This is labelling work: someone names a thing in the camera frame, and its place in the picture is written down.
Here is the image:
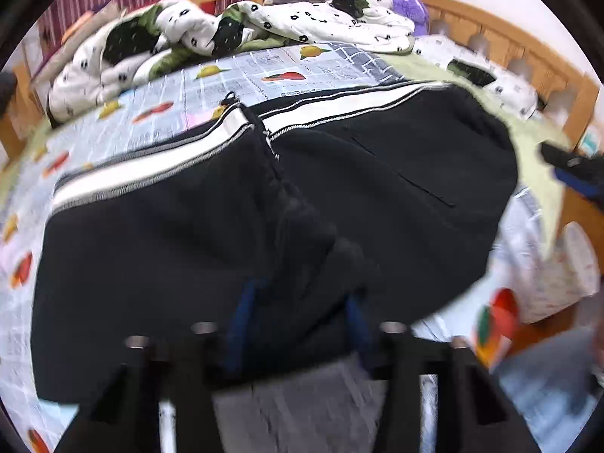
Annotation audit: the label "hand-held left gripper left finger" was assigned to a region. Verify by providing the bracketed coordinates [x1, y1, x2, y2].
[55, 279, 270, 453]

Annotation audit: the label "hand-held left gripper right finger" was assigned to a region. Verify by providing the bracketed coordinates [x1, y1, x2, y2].
[344, 293, 543, 453]

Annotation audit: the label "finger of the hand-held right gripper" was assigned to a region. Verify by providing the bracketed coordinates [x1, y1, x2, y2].
[539, 143, 604, 201]

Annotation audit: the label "black pants with white stripe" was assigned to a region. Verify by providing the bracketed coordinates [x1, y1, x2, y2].
[31, 81, 520, 404]

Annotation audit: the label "light green blanket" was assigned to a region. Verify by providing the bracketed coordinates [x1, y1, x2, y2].
[377, 52, 574, 260]

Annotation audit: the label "white patterned pillow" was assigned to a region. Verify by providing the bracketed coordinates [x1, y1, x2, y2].
[411, 34, 539, 121]

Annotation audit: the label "fruit print bed sheet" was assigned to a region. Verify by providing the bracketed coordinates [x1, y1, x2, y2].
[0, 42, 602, 453]

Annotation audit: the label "purple plush toy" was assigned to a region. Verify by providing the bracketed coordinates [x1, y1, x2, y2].
[388, 0, 430, 37]

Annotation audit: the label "white floral quilt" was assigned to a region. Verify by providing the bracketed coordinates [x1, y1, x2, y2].
[47, 0, 417, 122]

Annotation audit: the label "wooden bed frame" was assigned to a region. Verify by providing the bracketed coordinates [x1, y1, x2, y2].
[0, 0, 600, 227]

